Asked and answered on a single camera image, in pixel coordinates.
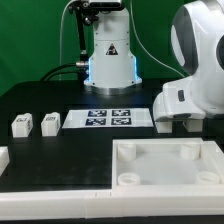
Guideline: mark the white front wall rail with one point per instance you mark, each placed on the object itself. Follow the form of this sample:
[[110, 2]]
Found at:
[[118, 202]]

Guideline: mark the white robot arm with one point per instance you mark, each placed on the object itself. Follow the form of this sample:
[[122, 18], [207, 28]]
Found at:
[[197, 39]]

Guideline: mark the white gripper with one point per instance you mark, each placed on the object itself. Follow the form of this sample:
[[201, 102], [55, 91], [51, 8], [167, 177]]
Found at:
[[175, 102]]

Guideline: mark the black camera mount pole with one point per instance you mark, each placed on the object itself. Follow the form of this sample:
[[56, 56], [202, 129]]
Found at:
[[85, 16]]

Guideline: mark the white marker sheet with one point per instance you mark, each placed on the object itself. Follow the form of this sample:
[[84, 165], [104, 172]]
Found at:
[[96, 118]]

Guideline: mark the white square tabletop part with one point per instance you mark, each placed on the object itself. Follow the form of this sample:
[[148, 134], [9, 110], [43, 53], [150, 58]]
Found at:
[[166, 162]]

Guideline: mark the white left wall piece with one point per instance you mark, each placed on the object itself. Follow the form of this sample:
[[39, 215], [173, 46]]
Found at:
[[4, 159]]

